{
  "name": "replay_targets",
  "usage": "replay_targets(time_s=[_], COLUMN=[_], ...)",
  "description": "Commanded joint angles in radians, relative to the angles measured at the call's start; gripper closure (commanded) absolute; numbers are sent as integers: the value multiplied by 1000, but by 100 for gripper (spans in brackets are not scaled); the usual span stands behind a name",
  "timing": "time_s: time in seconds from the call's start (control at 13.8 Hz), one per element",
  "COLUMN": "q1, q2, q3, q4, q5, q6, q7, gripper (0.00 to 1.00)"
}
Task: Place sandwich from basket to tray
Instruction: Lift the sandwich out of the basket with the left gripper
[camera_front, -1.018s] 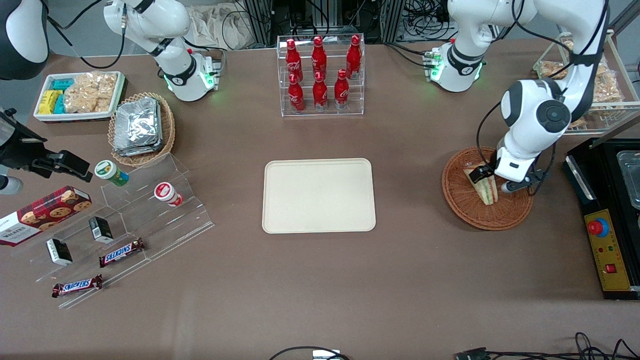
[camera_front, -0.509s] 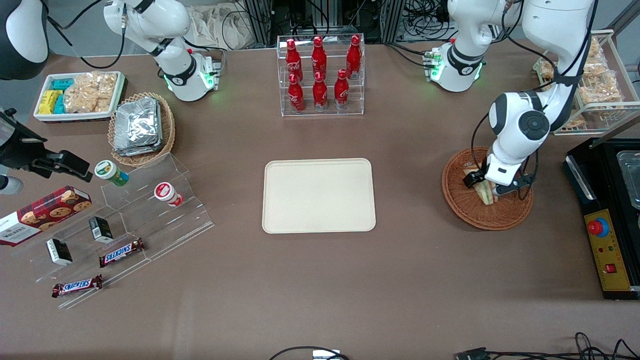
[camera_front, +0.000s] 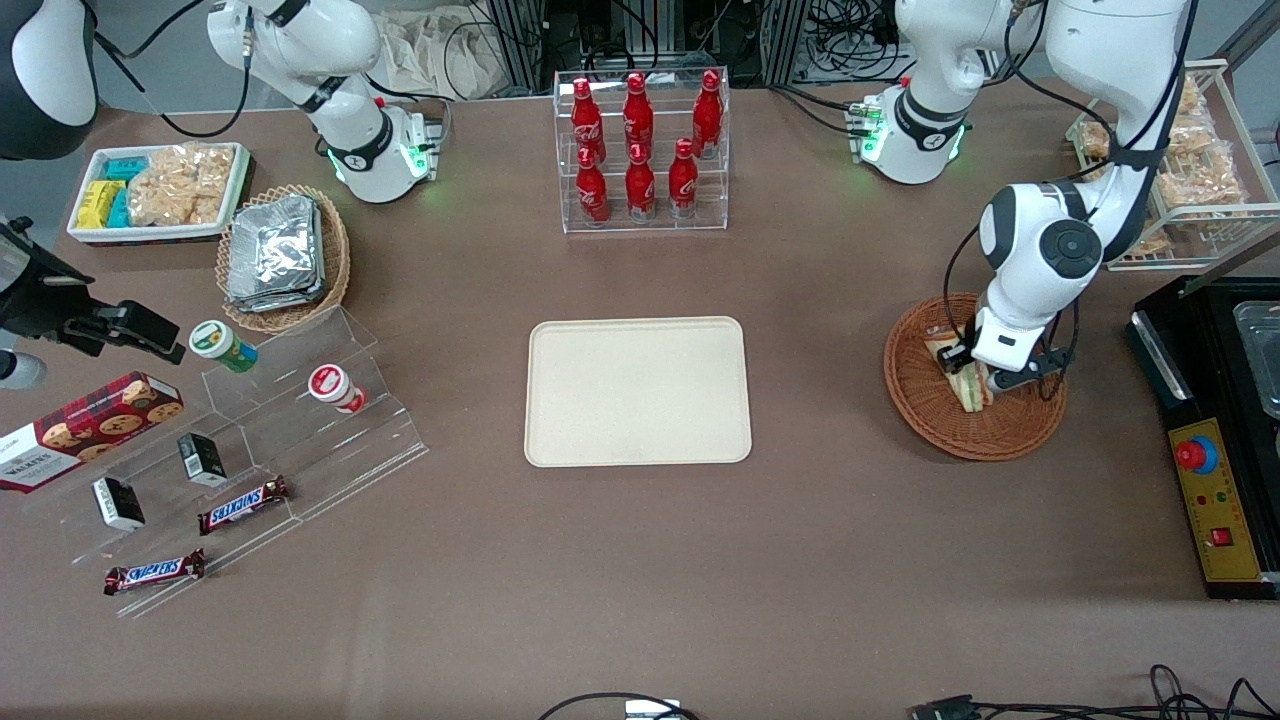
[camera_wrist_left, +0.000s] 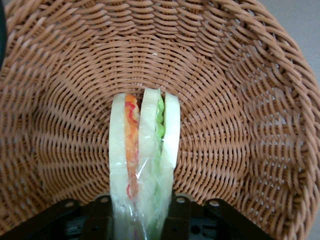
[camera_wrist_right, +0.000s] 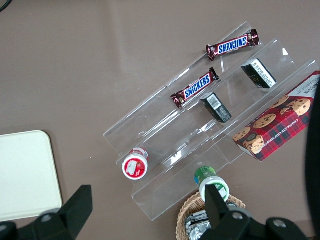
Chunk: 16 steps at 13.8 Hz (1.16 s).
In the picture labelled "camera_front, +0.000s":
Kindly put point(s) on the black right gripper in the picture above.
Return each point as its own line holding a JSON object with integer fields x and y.
{"x": 40, "y": 305}

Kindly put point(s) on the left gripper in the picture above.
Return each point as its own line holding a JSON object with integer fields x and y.
{"x": 957, "y": 355}

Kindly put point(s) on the triangle sandwich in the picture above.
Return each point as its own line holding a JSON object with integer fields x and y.
{"x": 966, "y": 388}

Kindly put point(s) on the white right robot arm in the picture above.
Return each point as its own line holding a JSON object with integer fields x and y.
{"x": 300, "y": 40}

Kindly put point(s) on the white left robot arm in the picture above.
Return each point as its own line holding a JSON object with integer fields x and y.
{"x": 1040, "y": 250}

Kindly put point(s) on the round brown wicker basket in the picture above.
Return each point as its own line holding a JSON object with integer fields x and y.
{"x": 1000, "y": 432}

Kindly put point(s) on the white rectangular snack tray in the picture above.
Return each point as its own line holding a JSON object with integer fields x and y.
{"x": 160, "y": 233}

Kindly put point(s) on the oval wicker basket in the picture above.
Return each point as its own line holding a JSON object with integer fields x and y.
{"x": 335, "y": 260}

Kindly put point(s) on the beige plastic tray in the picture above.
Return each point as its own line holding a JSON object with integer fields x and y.
{"x": 638, "y": 392}

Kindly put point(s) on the red tartan cookie box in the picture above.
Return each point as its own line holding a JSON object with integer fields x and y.
{"x": 90, "y": 425}

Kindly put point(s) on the green lid snack cup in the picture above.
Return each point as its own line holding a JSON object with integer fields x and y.
{"x": 222, "y": 345}

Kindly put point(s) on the yellow snack pack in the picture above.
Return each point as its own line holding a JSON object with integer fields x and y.
{"x": 98, "y": 192}
{"x": 92, "y": 215}

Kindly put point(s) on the teal snack pack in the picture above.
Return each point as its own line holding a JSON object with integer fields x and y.
{"x": 126, "y": 168}
{"x": 120, "y": 208}

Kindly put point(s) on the small black box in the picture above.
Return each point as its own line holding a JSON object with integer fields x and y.
{"x": 118, "y": 503}
{"x": 202, "y": 460}

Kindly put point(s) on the clear bag of crackers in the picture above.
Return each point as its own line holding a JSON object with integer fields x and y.
{"x": 180, "y": 185}

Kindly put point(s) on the silver foil packet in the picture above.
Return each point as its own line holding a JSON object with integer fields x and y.
{"x": 275, "y": 240}
{"x": 275, "y": 300}

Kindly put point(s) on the clear bag of snacks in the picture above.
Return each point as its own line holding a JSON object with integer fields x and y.
{"x": 1192, "y": 136}
{"x": 1190, "y": 98}
{"x": 1150, "y": 244}
{"x": 1200, "y": 182}
{"x": 1094, "y": 140}

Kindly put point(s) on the brown chocolate bar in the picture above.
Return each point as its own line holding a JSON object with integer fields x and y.
{"x": 153, "y": 572}
{"x": 243, "y": 505}

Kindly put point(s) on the red lid snack cup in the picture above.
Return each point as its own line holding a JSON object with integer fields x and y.
{"x": 335, "y": 387}

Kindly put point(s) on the black countertop machine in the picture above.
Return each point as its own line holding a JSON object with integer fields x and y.
{"x": 1220, "y": 350}

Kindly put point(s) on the clear acrylic stepped display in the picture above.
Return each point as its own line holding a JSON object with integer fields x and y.
{"x": 330, "y": 450}

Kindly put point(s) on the grey metal bar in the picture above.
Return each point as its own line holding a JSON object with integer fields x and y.
{"x": 1230, "y": 262}

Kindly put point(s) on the yellow control panel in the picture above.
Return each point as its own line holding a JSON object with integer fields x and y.
{"x": 1215, "y": 510}

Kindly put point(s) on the black plug connector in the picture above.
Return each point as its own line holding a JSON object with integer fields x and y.
{"x": 942, "y": 710}

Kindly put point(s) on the red cola bottle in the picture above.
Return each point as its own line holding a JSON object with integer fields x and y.
{"x": 640, "y": 188}
{"x": 708, "y": 115}
{"x": 683, "y": 182}
{"x": 592, "y": 190}
{"x": 587, "y": 120}
{"x": 638, "y": 115}

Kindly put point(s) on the clear acrylic bottle rack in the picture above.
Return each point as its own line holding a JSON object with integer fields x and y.
{"x": 645, "y": 228}

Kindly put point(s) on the beige cloth bag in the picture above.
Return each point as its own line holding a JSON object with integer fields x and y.
{"x": 440, "y": 50}

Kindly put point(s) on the small white device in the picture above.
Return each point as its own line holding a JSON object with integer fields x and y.
{"x": 652, "y": 710}

